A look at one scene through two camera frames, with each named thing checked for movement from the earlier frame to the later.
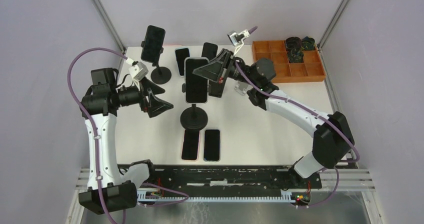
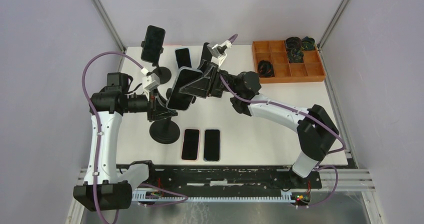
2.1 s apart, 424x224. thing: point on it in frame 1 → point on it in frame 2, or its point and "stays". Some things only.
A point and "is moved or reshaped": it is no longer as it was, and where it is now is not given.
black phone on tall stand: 153,44 stays
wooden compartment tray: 311,70 stays
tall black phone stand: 194,118 → 164,131
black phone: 196,87 is moved or reshaped
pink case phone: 190,145 stays
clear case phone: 212,145 stays
